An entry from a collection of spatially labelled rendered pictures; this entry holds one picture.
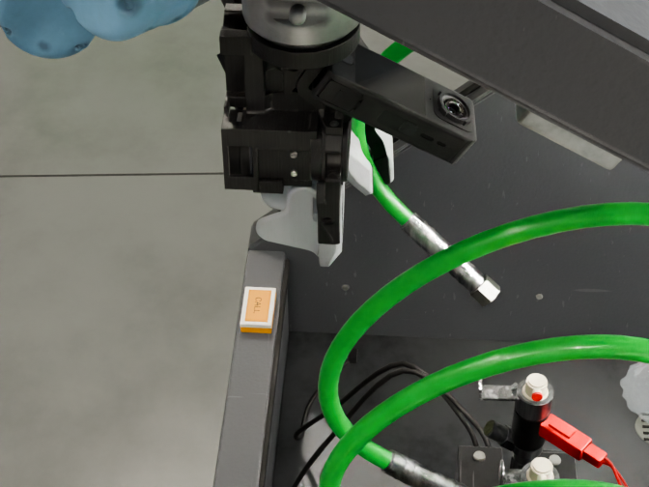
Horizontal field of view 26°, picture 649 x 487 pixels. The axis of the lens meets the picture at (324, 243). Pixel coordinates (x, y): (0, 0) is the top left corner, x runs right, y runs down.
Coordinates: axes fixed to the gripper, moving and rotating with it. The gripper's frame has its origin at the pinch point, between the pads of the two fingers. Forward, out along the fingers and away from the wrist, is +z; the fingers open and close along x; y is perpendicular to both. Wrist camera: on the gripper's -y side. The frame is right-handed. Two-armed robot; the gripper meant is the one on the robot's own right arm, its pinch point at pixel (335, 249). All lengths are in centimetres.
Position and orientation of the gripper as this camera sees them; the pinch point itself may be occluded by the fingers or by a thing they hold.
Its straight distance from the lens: 101.2
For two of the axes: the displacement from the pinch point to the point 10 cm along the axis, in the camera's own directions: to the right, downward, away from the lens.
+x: -0.6, 6.9, -7.2
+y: -10.0, -0.4, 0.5
